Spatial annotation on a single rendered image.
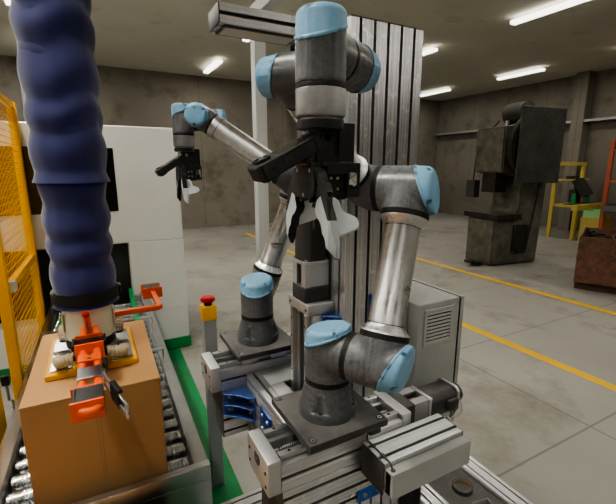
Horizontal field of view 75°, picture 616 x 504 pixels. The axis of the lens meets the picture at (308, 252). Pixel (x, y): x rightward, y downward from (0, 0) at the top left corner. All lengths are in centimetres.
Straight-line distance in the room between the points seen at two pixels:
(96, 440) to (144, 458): 18
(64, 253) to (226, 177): 1016
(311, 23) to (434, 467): 101
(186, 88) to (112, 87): 174
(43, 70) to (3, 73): 980
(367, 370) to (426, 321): 45
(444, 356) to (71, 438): 124
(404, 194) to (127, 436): 120
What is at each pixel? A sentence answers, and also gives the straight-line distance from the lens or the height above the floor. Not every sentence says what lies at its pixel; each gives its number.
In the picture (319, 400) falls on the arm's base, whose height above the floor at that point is 110.
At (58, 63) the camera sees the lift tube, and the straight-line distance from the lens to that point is 157.
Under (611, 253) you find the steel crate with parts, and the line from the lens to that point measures 649.
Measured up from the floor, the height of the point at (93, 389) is 110.
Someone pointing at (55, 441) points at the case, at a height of 81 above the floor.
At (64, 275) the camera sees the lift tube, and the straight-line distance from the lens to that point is 161.
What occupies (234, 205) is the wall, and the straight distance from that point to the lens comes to 1171.
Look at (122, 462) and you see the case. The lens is 166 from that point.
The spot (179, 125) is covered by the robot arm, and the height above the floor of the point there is 180.
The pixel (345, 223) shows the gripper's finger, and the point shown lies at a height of 157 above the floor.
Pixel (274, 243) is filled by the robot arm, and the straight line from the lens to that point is 150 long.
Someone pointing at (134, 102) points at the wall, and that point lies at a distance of 1127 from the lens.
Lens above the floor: 165
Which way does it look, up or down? 12 degrees down
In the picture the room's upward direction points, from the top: straight up
